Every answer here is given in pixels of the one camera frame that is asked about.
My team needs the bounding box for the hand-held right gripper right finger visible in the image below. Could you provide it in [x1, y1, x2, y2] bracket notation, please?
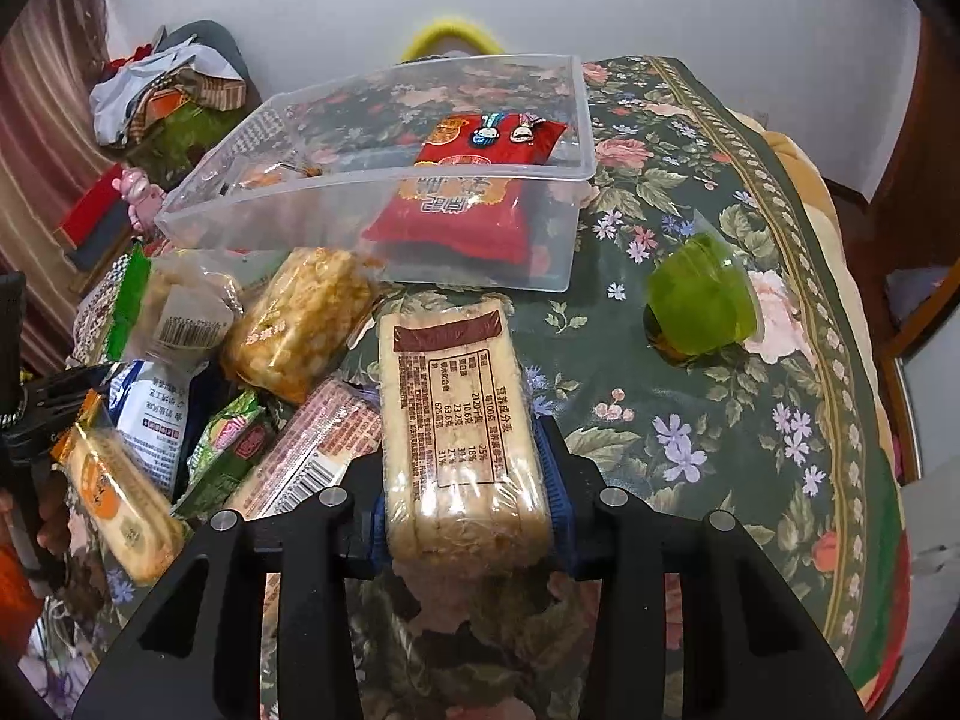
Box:
[532, 414, 867, 720]

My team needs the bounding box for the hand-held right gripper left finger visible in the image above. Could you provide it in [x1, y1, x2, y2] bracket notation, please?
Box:
[71, 454, 391, 720]

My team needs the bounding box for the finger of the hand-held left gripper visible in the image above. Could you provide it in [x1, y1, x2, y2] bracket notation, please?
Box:
[21, 362, 117, 428]

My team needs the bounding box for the cracker packet orange label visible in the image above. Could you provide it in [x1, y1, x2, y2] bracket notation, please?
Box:
[51, 390, 188, 586]

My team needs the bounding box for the clear rice cracker packet brown label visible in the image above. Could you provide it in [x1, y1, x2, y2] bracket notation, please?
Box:
[377, 298, 556, 578]

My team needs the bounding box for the clear plastic container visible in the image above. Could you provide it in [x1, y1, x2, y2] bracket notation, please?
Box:
[154, 52, 599, 293]

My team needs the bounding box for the patchwork quilt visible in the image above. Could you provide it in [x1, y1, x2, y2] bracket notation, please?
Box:
[67, 240, 143, 368]

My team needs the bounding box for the blue white snack packet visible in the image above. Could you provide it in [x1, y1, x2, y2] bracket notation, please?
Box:
[109, 358, 207, 500]

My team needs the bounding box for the green white snack packet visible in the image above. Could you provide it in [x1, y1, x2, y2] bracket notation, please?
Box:
[105, 244, 155, 365]

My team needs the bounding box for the pink packet with barcode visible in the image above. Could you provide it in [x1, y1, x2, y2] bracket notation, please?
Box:
[223, 377, 383, 518]

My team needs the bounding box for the green floral blanket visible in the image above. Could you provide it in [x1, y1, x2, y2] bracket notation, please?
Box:
[67, 56, 912, 720]

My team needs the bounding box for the red box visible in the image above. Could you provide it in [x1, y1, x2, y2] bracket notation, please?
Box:
[60, 180, 132, 248]

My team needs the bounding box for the clear pale snack packet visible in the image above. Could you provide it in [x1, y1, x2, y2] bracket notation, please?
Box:
[142, 251, 245, 368]

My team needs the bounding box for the striped red curtain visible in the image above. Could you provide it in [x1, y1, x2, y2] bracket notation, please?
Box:
[0, 0, 113, 376]

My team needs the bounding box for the green packet red label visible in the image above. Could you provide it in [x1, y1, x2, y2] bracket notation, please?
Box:
[172, 388, 278, 518]

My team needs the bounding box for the pink toy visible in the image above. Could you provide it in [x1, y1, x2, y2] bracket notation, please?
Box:
[112, 169, 170, 233]

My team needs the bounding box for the orange cloth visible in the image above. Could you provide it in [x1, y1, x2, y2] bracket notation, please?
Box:
[0, 547, 42, 635]

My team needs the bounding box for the yellow puffed rice packet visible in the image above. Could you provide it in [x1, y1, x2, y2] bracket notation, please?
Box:
[220, 246, 381, 406]

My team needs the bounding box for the green jelly cup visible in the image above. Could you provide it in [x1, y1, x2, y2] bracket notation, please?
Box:
[645, 214, 766, 361]

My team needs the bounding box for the green cloth bundle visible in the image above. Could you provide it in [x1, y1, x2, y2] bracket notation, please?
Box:
[127, 101, 241, 188]

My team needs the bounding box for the pile of clothes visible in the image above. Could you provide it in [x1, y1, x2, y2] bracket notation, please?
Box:
[90, 21, 263, 147]

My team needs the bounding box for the red snack packet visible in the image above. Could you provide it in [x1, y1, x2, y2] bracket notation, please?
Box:
[358, 111, 569, 265]

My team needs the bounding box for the white panel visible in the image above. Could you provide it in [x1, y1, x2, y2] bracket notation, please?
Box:
[896, 307, 960, 593]

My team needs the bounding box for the beige plush blanket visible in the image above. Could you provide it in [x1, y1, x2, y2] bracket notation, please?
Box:
[750, 112, 927, 481]

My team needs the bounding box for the yellow foam hoop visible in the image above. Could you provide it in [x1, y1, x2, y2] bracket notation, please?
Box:
[400, 21, 502, 65]

